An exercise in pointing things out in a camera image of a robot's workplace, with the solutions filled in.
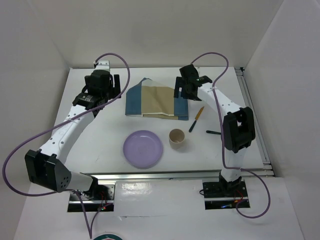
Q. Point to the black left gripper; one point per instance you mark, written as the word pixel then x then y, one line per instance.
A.
pixel 116 85

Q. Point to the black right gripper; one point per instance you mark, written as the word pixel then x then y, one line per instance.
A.
pixel 180 83

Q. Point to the yellow knife green handle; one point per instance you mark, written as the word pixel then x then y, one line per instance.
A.
pixel 196 119

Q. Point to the blue beige checked placemat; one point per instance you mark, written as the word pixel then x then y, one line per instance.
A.
pixel 151 99

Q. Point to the beige cup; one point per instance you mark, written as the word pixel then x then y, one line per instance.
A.
pixel 176 138

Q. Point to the purple plastic plate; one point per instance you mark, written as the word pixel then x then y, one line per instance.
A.
pixel 143 149

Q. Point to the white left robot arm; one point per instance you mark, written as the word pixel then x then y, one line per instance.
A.
pixel 46 166

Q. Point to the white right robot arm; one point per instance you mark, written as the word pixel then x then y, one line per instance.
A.
pixel 236 123

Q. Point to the green round sticker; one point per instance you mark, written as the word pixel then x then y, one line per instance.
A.
pixel 108 236

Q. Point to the aluminium right side rail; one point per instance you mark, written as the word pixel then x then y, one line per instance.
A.
pixel 267 165

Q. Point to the aluminium rail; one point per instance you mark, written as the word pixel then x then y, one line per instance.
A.
pixel 148 176
pixel 267 165

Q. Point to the aluminium front rail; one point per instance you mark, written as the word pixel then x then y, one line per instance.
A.
pixel 148 176

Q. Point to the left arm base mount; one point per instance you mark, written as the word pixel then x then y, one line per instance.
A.
pixel 103 199

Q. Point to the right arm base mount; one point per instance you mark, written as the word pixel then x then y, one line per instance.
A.
pixel 216 199

